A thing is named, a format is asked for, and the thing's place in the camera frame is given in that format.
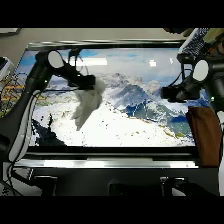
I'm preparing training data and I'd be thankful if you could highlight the brown garment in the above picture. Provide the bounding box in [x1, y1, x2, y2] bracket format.
[185, 105, 223, 168]

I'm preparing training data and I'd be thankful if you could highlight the silver frame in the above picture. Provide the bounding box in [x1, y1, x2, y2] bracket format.
[0, 155, 201, 197]

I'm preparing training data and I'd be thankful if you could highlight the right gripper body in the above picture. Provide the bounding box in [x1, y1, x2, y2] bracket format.
[160, 83, 193, 103]

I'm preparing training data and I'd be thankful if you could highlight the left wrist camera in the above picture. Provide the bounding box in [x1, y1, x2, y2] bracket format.
[67, 47, 85, 68]

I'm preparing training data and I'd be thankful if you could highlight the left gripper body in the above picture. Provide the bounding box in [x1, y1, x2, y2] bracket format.
[77, 74, 98, 91]

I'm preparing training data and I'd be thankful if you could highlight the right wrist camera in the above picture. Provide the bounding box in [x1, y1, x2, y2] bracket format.
[176, 52, 198, 81]

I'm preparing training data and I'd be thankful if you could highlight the pale green T-shirt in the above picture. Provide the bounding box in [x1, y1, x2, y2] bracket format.
[71, 78, 108, 132]

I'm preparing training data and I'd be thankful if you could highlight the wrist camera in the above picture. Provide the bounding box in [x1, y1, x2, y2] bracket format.
[67, 47, 85, 68]
[176, 52, 198, 81]

